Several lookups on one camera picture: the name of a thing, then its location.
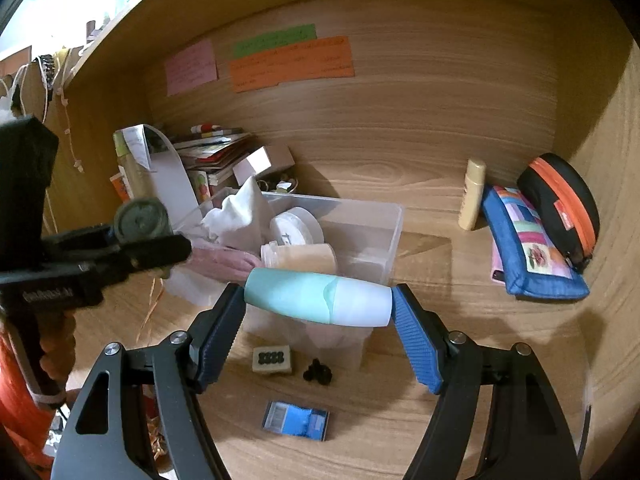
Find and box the green sticky note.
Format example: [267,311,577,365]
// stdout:
[232,24,319,60]

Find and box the blue patchwork pouch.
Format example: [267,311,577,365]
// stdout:
[481,185,591,301]

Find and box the tan raffia string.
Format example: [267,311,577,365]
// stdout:
[139,270,169,349]

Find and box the black orange zip case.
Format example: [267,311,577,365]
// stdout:
[516,153,600,274]

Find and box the wooden desktop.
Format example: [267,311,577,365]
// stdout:
[65,150,596,480]

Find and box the wooden block with black dots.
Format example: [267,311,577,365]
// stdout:
[252,346,292,375]

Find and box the blue card box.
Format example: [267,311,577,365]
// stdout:
[262,400,331,442]

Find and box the white cardboard box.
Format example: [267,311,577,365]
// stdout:
[232,145,296,187]

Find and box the pink phone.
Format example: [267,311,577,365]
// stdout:
[491,237,511,285]

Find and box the clear plastic storage bin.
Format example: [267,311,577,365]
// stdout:
[165,187,405,372]

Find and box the teal and white bottle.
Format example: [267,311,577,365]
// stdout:
[243,267,395,328]

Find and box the orange sticky note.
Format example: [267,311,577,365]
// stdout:
[229,36,356,94]

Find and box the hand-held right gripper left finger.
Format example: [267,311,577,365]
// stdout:
[50,282,247,480]

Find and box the person's left hand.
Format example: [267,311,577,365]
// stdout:
[41,309,87,407]

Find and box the small black clip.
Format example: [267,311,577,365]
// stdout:
[303,358,335,387]

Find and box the stack of books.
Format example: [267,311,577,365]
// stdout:
[167,122,257,187]

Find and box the hanging bead string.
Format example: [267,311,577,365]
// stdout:
[59,94,84,174]

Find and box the beige jar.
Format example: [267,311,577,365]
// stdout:
[260,241,339,277]

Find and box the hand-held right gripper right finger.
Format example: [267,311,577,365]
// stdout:
[391,284,583,480]

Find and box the white paper slip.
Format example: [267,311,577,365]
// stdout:
[120,125,154,169]

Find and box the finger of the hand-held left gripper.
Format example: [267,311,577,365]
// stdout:
[42,224,122,253]
[106,234,194,275]

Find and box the small orange box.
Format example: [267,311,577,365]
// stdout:
[110,172,132,204]

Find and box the white round jar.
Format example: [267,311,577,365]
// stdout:
[269,206,326,249]

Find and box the pink sticky note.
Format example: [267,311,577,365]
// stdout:
[165,40,220,97]

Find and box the dark green bottle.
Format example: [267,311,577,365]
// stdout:
[112,198,174,241]

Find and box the person's left forearm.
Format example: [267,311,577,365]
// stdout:
[0,330,52,467]

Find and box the pale yellow tube bottle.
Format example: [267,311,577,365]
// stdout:
[458,158,488,231]

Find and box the white cloth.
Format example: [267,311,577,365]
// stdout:
[201,176,276,256]

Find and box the tall pale green bottle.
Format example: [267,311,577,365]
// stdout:
[114,130,152,202]

